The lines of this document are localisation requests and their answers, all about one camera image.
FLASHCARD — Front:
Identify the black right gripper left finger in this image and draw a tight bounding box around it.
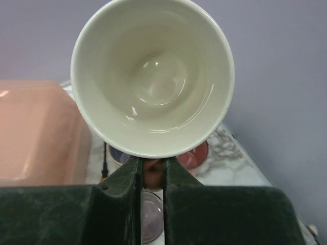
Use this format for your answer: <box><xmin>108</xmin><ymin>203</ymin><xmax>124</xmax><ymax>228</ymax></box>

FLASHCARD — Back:
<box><xmin>1</xmin><ymin>158</ymin><xmax>141</xmax><ymax>244</ymax></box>

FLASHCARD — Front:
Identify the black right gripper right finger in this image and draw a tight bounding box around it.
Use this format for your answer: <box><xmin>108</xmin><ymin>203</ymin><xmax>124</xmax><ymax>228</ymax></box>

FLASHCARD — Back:
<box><xmin>163</xmin><ymin>158</ymin><xmax>305</xmax><ymax>244</ymax></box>

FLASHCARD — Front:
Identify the purple mug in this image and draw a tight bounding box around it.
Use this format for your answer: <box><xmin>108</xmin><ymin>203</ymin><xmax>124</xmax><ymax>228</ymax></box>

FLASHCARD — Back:
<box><xmin>141</xmin><ymin>191</ymin><xmax>164</xmax><ymax>244</ymax></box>

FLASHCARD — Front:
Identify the pink ghost pattern mug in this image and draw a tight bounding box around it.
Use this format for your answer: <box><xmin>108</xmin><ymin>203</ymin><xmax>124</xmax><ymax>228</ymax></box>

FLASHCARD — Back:
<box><xmin>177</xmin><ymin>141</ymin><xmax>208</xmax><ymax>170</ymax></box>

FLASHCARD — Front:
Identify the iridescent beige mug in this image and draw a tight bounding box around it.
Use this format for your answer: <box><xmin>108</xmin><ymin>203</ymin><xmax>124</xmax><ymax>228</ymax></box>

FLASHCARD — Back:
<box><xmin>107</xmin><ymin>145</ymin><xmax>130</xmax><ymax>166</ymax></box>

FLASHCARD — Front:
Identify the salmon pink mug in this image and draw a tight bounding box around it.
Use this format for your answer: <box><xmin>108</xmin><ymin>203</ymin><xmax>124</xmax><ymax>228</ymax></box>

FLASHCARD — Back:
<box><xmin>70</xmin><ymin>0</ymin><xmax>236</xmax><ymax>192</ymax></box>

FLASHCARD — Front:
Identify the orange black screwdriver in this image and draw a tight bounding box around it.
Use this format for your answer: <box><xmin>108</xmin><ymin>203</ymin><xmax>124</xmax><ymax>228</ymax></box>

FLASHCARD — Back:
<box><xmin>101</xmin><ymin>142</ymin><xmax>109</xmax><ymax>181</ymax></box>

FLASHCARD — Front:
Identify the translucent pink plastic toolbox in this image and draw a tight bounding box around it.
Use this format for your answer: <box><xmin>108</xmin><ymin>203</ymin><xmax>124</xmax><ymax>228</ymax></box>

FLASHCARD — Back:
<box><xmin>1</xmin><ymin>80</ymin><xmax>91</xmax><ymax>187</ymax></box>

